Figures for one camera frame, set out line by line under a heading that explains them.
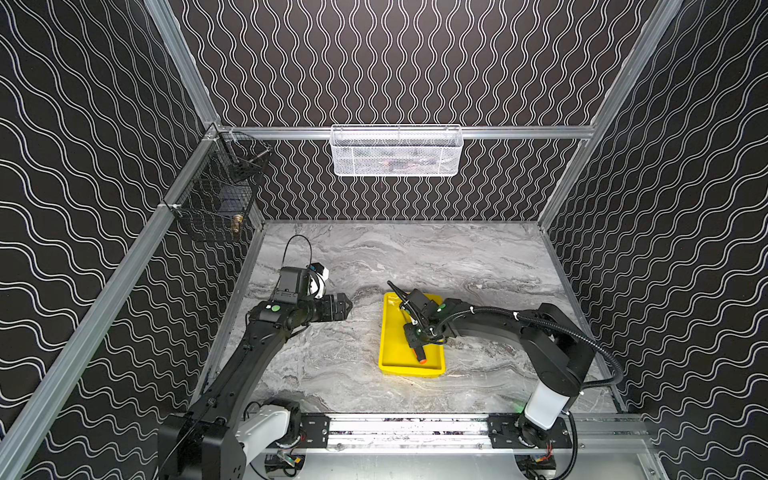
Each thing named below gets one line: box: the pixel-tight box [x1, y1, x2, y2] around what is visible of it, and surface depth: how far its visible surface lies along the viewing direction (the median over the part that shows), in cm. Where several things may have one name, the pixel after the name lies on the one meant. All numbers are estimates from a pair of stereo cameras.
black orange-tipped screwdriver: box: [412, 345, 427, 364], surface depth 87 cm
